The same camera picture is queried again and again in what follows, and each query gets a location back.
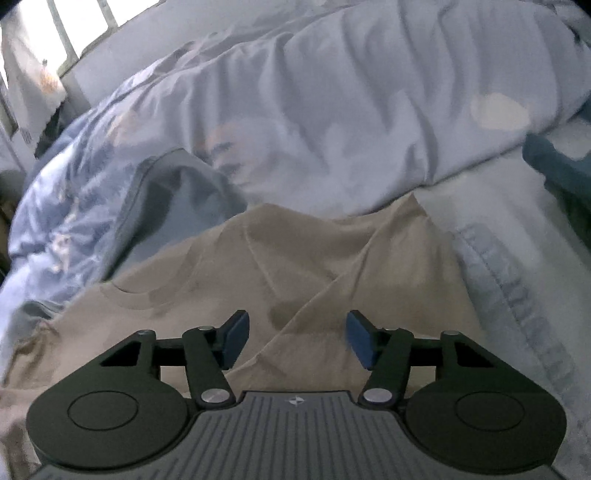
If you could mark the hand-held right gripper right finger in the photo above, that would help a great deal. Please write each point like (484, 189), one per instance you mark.
(361, 339)

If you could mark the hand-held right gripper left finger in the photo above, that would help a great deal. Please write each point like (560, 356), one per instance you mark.
(236, 339)

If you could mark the beige shirt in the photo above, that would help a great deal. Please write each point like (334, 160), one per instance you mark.
(295, 258)

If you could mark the blue floral duvet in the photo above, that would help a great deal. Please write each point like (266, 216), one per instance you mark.
(351, 101)

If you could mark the teal garment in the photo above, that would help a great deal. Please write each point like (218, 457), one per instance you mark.
(568, 180)

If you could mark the pale curtain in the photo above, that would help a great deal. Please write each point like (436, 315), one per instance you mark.
(32, 78)

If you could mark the barred window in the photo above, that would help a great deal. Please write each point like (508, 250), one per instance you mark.
(87, 23)

